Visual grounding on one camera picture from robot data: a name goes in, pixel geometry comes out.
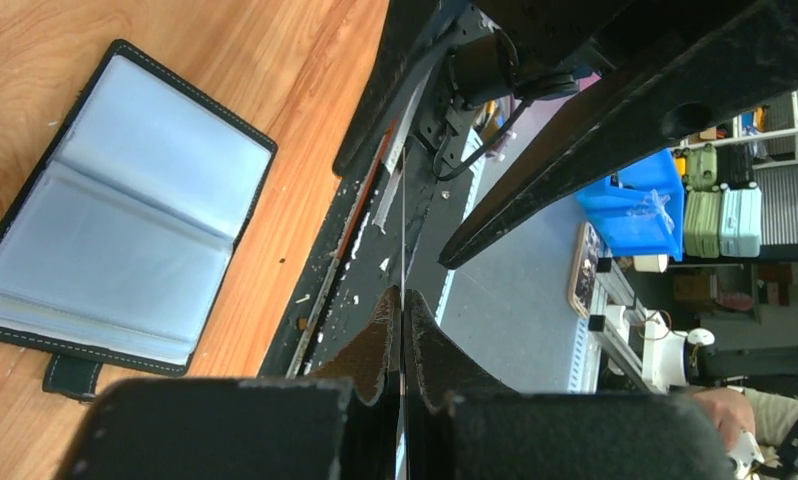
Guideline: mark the pale blue suitcase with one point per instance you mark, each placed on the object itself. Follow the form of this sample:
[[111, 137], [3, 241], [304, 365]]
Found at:
[[740, 231]]

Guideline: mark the person's hand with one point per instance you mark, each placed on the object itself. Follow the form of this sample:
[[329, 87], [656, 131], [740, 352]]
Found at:
[[730, 412]]

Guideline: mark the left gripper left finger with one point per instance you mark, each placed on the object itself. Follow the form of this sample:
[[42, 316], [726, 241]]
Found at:
[[337, 422]]

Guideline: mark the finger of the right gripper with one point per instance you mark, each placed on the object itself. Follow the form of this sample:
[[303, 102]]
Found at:
[[712, 60]]

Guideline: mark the green suitcase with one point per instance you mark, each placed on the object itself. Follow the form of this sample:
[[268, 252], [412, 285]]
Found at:
[[703, 203]]

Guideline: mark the black card holder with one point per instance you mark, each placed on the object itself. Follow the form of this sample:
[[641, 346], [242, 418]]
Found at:
[[115, 249]]

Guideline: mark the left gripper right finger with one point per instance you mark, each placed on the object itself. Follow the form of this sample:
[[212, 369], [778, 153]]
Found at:
[[463, 423]]

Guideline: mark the blue plastic bin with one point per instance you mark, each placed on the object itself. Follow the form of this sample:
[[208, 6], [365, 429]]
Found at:
[[639, 210]]

